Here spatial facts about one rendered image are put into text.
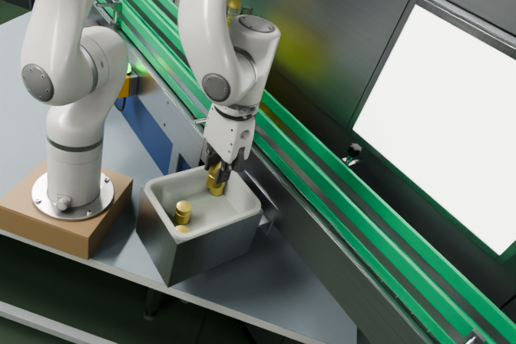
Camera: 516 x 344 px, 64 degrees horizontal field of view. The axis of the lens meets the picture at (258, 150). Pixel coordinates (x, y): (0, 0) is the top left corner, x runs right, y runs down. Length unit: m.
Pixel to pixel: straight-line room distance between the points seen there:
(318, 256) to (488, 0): 0.59
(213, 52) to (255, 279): 0.70
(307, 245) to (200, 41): 0.54
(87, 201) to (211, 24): 0.63
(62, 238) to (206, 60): 0.64
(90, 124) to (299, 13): 0.57
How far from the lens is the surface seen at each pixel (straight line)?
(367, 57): 0.96
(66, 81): 0.82
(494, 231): 0.90
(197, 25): 0.61
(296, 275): 1.19
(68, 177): 1.02
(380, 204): 0.90
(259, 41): 0.65
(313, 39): 1.07
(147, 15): 1.42
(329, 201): 0.89
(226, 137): 0.75
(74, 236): 1.07
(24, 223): 1.13
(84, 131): 0.94
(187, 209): 0.92
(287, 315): 1.11
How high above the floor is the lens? 1.66
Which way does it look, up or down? 37 degrees down
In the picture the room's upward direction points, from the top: 19 degrees clockwise
